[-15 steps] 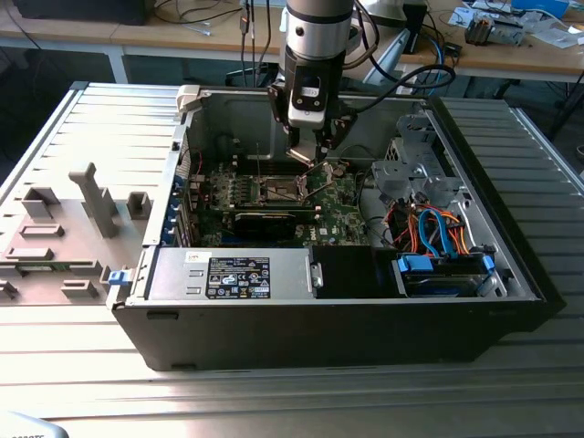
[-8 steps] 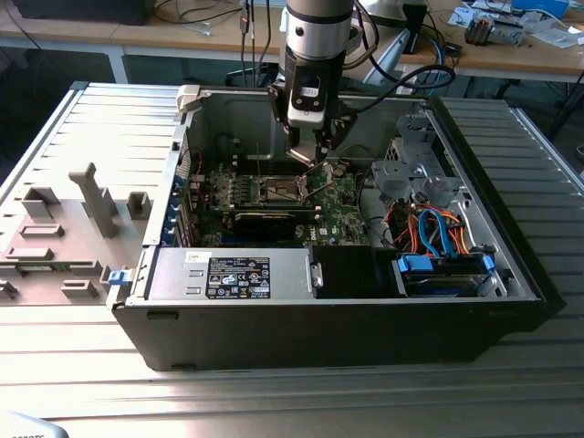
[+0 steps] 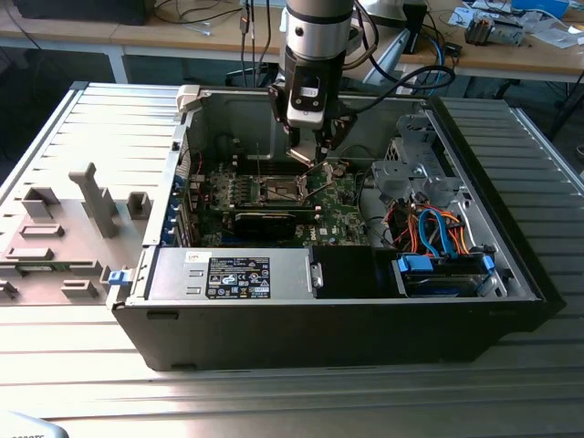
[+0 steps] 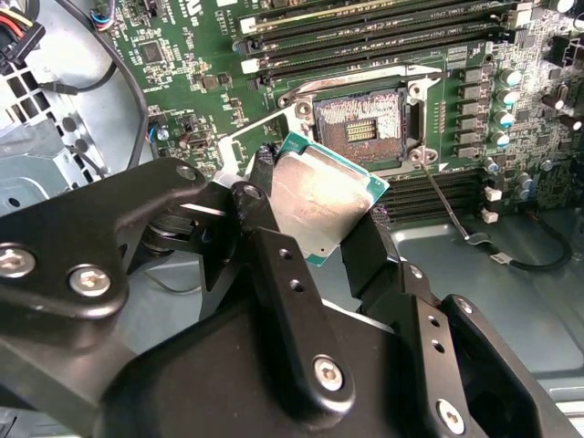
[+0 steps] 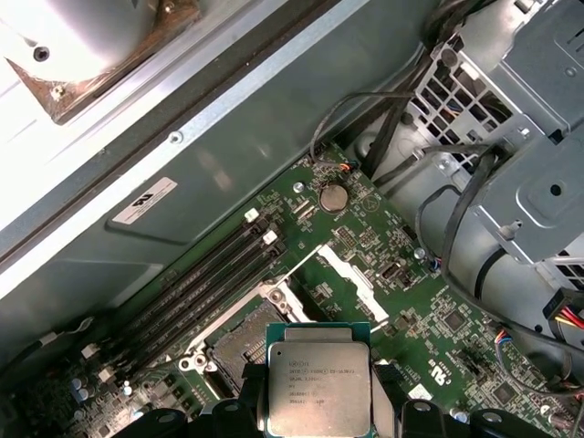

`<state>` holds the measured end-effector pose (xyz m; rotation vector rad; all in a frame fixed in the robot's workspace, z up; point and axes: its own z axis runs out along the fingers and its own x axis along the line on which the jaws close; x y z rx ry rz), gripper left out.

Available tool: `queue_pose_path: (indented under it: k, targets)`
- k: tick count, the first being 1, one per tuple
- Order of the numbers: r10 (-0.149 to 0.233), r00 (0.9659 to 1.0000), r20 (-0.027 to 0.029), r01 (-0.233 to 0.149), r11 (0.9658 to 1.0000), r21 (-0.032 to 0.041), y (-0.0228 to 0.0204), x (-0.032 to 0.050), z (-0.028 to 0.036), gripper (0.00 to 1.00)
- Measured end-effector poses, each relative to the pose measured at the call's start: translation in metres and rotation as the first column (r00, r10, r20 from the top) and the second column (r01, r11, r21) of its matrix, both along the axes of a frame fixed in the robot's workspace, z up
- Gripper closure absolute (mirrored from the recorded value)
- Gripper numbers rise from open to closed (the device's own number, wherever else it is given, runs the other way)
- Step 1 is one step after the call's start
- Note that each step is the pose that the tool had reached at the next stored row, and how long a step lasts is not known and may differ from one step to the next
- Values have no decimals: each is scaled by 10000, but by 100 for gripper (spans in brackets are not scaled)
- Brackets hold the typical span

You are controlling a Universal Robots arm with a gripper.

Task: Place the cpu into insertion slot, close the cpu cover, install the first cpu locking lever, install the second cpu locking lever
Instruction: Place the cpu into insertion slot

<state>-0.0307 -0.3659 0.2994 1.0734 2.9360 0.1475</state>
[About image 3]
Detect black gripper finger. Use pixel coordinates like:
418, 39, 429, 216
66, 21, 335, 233
266, 82, 303, 152
317, 108, 360, 162

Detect metal socket cover frame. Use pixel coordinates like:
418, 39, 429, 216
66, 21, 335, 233
303, 162, 338, 200

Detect silver CPU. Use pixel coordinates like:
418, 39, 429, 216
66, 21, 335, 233
286, 141, 320, 166

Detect black RAM slot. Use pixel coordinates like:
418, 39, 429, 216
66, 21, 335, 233
204, 199, 320, 209
204, 203, 320, 214
233, 165, 316, 178
233, 154, 316, 168

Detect CPU socket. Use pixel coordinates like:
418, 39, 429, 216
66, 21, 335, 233
260, 174, 312, 205

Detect CPU cooler heatsink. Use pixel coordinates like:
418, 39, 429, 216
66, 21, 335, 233
464, 12, 496, 47

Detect grey metal drive cage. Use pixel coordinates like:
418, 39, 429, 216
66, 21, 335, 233
370, 113, 464, 206

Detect green motherboard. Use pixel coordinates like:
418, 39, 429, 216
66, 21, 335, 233
189, 154, 373, 250

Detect black upright box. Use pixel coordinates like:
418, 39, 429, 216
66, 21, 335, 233
401, 2, 429, 56

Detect black graphics card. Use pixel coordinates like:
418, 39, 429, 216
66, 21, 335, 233
233, 207, 318, 241

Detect black plastic shroud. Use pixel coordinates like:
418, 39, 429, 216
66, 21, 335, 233
312, 245, 398, 300

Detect blue disk carrier with disk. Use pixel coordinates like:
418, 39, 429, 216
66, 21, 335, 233
391, 253, 498, 298

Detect wooden desk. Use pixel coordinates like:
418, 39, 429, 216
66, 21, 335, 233
0, 0, 287, 86
394, 0, 584, 84

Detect grey power supply unit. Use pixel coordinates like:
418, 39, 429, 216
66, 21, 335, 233
144, 247, 316, 301

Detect black open PC case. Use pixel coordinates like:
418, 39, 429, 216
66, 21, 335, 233
105, 84, 567, 373

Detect grey parts rack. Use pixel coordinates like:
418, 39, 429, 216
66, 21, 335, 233
0, 162, 159, 306

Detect black computer case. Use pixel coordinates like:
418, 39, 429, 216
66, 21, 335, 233
12, 0, 150, 26

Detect blue box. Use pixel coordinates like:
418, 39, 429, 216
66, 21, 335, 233
510, 0, 571, 19

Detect white paper sheets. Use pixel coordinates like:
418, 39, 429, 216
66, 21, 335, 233
528, 17, 584, 49

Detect green RAM stick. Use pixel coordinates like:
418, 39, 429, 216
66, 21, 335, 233
20, 262, 99, 275

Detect pale teach pendant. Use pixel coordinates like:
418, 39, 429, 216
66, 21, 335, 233
0, 410, 70, 438

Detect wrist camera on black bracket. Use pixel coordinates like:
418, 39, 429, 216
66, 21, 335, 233
286, 68, 330, 129

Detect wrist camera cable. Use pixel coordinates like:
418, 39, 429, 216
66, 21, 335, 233
339, 65, 457, 118

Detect blue network cable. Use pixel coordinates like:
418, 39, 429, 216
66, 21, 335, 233
426, 34, 457, 95

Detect orange power wires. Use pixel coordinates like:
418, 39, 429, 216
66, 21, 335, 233
391, 203, 475, 257

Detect blue data wire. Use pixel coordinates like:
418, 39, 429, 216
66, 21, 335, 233
417, 207, 453, 259

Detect grey metal bracket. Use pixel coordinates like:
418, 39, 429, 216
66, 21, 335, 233
491, 16, 526, 47

